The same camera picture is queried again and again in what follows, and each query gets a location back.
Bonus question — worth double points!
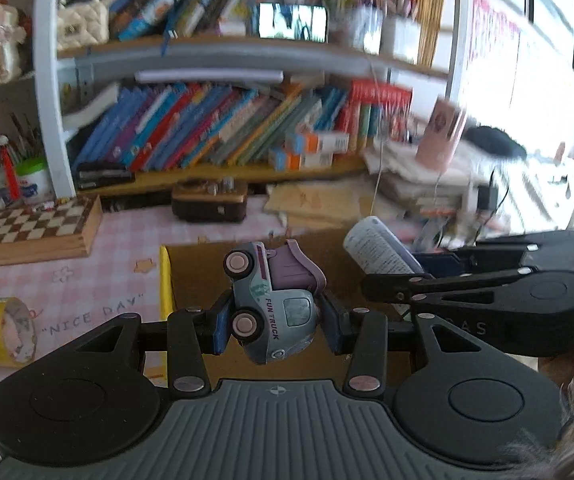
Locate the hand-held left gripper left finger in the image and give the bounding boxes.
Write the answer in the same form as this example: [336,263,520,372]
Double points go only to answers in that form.
[67,292,233,397]

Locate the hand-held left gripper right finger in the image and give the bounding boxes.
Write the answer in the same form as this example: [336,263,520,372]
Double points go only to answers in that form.
[319,292,510,397]

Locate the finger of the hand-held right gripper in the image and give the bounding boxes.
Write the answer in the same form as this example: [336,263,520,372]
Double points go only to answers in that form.
[416,241,540,277]
[362,266,538,306]

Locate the white printed bottle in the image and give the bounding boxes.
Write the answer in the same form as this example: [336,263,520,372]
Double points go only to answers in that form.
[343,216,425,277]

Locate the grey purple toy truck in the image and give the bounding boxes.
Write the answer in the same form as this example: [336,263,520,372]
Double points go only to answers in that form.
[223,240,328,365]

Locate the yellow cardboard box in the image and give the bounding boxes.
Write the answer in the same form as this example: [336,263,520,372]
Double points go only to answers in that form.
[159,230,418,386]

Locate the black charger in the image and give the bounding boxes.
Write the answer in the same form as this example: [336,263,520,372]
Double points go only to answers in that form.
[477,185,500,211]

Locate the stack of papers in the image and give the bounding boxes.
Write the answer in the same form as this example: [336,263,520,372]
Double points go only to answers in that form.
[364,137,488,221]

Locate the white striped cloth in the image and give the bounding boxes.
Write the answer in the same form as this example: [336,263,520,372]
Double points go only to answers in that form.
[497,150,574,237]

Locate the brown paper sheets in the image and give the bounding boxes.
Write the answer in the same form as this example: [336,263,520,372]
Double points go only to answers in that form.
[264,180,383,231]

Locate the pink checked tablecloth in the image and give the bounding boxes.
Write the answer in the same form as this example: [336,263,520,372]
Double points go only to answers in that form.
[0,192,418,466]

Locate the dark brown wooden box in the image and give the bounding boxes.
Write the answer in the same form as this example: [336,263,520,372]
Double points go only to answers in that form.
[171,177,249,223]

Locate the pink cylindrical desk device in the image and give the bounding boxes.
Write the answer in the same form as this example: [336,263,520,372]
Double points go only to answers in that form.
[415,97,468,170]

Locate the black pouch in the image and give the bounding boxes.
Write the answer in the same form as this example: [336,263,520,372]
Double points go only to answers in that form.
[467,126,528,161]

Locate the orange white small box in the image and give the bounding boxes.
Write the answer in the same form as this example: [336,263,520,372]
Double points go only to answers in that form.
[268,149,335,172]
[285,130,350,154]

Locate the row of colourful books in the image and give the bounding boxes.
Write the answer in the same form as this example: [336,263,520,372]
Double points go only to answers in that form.
[70,80,413,173]

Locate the wooden chess board box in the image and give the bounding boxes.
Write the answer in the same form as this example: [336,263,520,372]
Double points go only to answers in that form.
[0,195,103,268]

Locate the white jar green lid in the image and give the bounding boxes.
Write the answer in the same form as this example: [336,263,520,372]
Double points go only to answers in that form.
[14,157,54,206]

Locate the red brush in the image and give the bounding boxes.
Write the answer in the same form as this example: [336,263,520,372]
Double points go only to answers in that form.
[0,134,21,201]

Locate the white bookshelf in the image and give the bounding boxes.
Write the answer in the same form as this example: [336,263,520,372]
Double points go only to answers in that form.
[32,0,468,198]

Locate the smartphone with lit screen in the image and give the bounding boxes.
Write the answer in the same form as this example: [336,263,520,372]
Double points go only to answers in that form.
[254,2,329,43]

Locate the white quilted handbag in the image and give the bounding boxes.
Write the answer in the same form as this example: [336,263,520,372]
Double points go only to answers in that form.
[57,0,110,51]

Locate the pink wall poster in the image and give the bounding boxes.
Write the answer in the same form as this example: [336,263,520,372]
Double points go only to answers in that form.
[469,0,524,72]

